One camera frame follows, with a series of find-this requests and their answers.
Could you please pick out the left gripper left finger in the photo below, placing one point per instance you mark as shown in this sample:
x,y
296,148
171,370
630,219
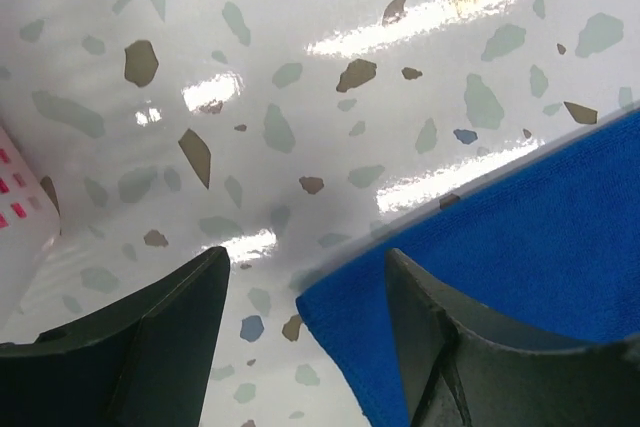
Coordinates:
x,y
141,361

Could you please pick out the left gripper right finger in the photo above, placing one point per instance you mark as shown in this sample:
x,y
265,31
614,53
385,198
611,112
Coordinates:
x,y
464,364

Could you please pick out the blue towel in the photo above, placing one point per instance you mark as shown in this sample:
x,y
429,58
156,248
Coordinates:
x,y
554,244

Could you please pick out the white plastic laundry basket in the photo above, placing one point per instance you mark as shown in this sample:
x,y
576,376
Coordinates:
x,y
29,220

